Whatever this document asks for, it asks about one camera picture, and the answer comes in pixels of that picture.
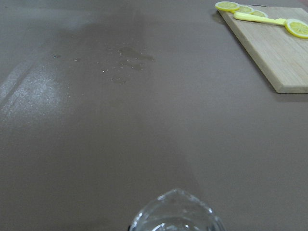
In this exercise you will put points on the clear glass cup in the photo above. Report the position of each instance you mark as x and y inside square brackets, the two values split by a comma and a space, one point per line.
[176, 210]

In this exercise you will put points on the lemon slice end of row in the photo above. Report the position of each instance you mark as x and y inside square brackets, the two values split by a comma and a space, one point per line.
[227, 6]

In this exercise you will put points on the lemon slice middle of row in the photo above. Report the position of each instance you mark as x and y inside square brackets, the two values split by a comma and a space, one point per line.
[245, 9]

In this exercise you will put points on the wooden cutting board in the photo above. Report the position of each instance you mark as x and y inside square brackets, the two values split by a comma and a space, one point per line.
[281, 57]

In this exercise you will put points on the lemon slice on knife tip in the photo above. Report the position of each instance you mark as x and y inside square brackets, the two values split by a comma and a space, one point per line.
[297, 28]

